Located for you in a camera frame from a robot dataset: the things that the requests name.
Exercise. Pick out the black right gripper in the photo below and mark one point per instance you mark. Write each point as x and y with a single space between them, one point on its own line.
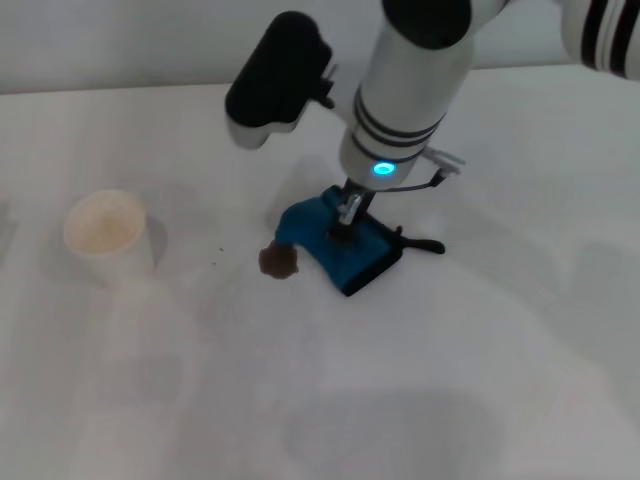
361 192

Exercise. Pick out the blue rag with black trim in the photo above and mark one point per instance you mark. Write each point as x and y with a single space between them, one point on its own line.
350 260

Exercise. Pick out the white paper cup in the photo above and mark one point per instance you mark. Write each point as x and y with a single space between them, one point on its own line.
112 235

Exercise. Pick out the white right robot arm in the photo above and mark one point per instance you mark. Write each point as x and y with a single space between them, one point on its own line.
415 90

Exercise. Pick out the dark liquid stain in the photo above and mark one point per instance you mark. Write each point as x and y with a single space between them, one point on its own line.
277 262

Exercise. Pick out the black and white wrist camera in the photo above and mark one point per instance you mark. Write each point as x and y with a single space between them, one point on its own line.
272 80

